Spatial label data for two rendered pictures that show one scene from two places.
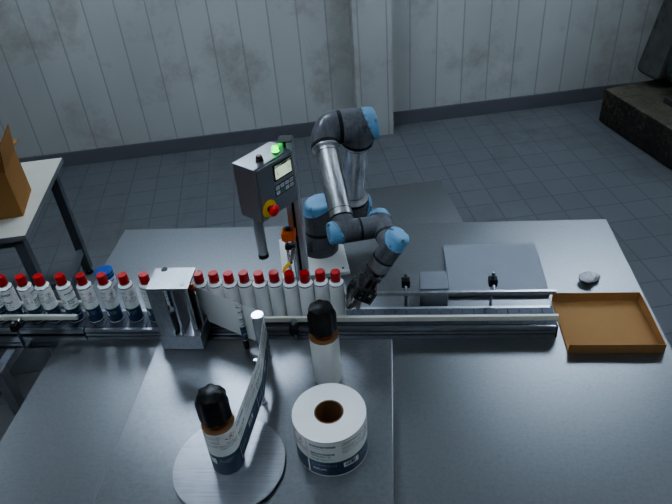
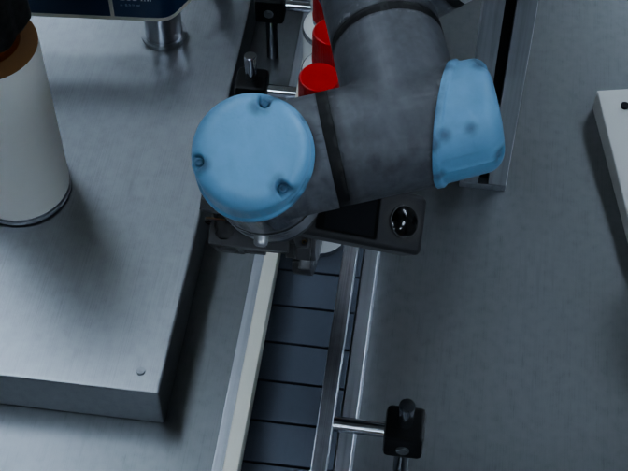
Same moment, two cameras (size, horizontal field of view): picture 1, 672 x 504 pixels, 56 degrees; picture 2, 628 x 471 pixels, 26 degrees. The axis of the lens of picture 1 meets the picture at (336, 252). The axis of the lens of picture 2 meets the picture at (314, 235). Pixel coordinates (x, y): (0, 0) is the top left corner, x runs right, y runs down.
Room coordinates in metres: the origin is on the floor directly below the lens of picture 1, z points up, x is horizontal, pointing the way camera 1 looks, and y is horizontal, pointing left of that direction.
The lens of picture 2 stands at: (1.64, -0.74, 1.86)
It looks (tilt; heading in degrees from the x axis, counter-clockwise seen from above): 53 degrees down; 91
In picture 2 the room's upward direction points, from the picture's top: straight up
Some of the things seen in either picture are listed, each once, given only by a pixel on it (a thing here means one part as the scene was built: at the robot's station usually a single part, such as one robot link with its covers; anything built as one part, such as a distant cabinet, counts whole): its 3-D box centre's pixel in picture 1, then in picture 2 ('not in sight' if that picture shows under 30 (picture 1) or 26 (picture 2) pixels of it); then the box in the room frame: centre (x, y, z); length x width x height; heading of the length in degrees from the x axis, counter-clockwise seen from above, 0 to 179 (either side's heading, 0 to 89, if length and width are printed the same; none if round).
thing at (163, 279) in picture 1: (171, 278); not in sight; (1.59, 0.53, 1.14); 0.14 x 0.11 x 0.01; 83
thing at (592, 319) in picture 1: (605, 321); not in sight; (1.52, -0.89, 0.85); 0.30 x 0.26 x 0.04; 83
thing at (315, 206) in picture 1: (320, 213); not in sight; (2.09, 0.05, 1.02); 0.13 x 0.12 x 0.14; 100
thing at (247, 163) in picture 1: (266, 182); not in sight; (1.74, 0.20, 1.38); 0.17 x 0.10 x 0.19; 138
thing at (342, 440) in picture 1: (330, 428); not in sight; (1.10, 0.06, 0.95); 0.20 x 0.20 x 0.14
